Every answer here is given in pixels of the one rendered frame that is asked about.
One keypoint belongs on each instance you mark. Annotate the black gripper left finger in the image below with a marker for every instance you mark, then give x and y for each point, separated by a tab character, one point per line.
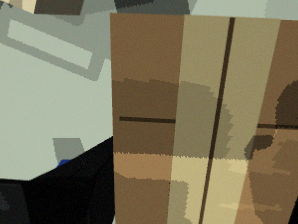
81	191

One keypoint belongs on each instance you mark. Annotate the brown cardboard box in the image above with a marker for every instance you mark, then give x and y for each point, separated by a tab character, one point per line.
205	119

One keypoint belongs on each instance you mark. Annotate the small blue block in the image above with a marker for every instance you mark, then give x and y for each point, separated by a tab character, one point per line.
62	162

